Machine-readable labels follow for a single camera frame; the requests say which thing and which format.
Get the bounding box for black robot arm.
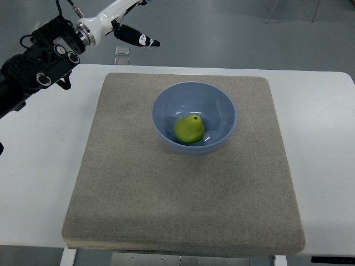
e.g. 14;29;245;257
1;1;85;117

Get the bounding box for grey felt mat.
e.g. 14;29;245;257
62;73;305;257

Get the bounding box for metal frame legs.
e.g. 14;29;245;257
265;1;322;24

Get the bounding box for lower metal floor plate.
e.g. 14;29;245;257
114;57;129;65

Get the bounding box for metal floor plate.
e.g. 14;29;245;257
115;47;130;55
114;57;129;65

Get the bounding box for metal table base plate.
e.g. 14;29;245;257
110;252;250;266

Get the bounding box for green pear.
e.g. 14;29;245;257
173;114;205;144

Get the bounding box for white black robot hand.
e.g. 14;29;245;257
75;0;160;47

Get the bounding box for blue bowl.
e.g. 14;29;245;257
151;81;237;155

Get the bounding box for black table control panel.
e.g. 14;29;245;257
311;256;355;265

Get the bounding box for upper metal floor plate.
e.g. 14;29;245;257
115;47;130;55

